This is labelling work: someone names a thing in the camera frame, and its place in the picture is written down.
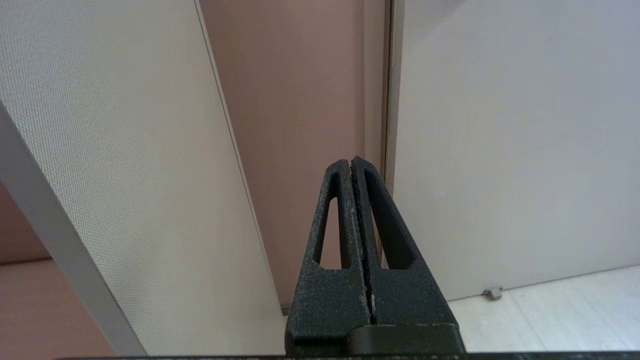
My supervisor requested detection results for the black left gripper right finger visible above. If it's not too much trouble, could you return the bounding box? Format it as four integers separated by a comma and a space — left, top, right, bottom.
351, 156, 460, 328

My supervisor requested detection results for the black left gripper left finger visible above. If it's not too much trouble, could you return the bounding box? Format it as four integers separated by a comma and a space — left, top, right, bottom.
285, 159, 375, 355

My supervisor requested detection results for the beige cabinet panel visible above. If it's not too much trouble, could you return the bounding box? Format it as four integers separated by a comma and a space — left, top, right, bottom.
0, 0, 287, 357

